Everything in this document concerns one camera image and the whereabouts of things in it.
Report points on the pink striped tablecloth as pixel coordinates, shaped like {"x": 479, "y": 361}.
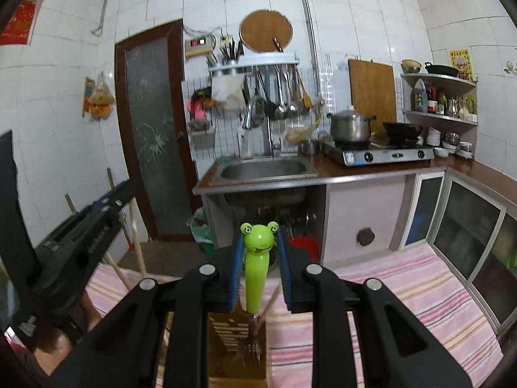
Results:
{"x": 383, "y": 291}

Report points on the white plastic bag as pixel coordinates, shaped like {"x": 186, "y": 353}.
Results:
{"x": 226, "y": 89}

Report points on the large dark sauce bottle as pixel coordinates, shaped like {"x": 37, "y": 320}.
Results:
{"x": 421, "y": 97}

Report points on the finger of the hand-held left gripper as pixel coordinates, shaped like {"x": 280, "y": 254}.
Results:
{"x": 121, "y": 190}
{"x": 109, "y": 222}

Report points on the hanging kitchen ladles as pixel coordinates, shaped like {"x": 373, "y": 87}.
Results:
{"x": 278, "y": 105}

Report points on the steel gas stove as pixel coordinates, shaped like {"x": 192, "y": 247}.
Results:
{"x": 383, "y": 155}

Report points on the person's left hand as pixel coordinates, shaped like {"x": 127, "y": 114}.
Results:
{"x": 60, "y": 351}

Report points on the brown kitchen counter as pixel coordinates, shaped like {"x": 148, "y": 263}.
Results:
{"x": 363, "y": 169}

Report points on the glass door kitchen cabinet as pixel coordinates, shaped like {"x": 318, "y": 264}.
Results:
{"x": 464, "y": 230}

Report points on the green plastic bag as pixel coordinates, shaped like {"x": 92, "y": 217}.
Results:
{"x": 200, "y": 228}

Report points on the grey corner shelf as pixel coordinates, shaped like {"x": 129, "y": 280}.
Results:
{"x": 440, "y": 118}

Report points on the dark wooden glass door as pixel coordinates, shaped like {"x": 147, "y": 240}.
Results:
{"x": 153, "y": 129}

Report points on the red and black hanging items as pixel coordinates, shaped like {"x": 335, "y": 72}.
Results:
{"x": 198, "y": 107}

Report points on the wooden stick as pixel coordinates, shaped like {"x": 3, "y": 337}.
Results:
{"x": 70, "y": 204}
{"x": 110, "y": 178}

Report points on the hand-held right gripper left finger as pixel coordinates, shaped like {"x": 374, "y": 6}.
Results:
{"x": 236, "y": 275}

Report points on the round wooden chopping board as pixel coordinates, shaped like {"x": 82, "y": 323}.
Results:
{"x": 264, "y": 30}

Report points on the white wall socket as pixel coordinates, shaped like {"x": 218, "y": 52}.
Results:
{"x": 222, "y": 40}

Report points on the red plastic basin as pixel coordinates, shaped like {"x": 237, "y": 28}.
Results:
{"x": 305, "y": 246}

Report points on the beige box red display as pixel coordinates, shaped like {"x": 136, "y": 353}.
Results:
{"x": 198, "y": 46}

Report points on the steel vertical pipe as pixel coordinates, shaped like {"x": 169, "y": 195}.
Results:
{"x": 309, "y": 28}

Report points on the red wall poster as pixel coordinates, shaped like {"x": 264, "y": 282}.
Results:
{"x": 18, "y": 24}

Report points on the golden perforated utensil holder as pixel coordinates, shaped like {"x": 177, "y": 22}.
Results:
{"x": 220, "y": 355}

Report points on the rectangular wooden cutting board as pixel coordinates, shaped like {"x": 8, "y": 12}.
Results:
{"x": 371, "y": 89}

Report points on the steel faucet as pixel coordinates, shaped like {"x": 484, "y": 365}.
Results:
{"x": 270, "y": 137}

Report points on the steel sink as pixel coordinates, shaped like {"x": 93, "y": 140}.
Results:
{"x": 262, "y": 171}

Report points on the beige metal bowl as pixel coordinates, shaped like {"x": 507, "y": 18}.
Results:
{"x": 410, "y": 66}

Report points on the black wok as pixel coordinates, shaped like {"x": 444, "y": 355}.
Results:
{"x": 400, "y": 131}

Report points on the steel pot with lid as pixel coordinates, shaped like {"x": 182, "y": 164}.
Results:
{"x": 350, "y": 127}

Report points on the plastic bag of orange items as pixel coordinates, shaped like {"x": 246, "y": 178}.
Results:
{"x": 99, "y": 101}

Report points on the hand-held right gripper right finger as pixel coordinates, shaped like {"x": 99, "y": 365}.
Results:
{"x": 282, "y": 275}

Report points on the yellow wall poster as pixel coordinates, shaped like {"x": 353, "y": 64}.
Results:
{"x": 461, "y": 64}

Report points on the stack of white bowls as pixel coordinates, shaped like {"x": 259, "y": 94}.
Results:
{"x": 434, "y": 136}

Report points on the wall-mounted steel rack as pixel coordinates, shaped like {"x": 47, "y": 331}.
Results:
{"x": 258, "y": 64}

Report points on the black pan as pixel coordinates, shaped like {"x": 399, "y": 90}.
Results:
{"x": 442, "y": 70}

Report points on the row of condiment bottles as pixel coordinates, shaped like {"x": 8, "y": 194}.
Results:
{"x": 452, "y": 107}

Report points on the wooden chopstick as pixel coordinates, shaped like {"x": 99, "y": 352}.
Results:
{"x": 117, "y": 270}
{"x": 270, "y": 305}
{"x": 137, "y": 242}

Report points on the small steel cup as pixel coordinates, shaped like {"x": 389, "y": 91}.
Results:
{"x": 310, "y": 147}

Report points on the cluster of small dishes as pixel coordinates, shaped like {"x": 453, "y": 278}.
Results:
{"x": 454, "y": 145}

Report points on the cup of dark utensils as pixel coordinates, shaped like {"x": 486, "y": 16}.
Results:
{"x": 231, "y": 52}

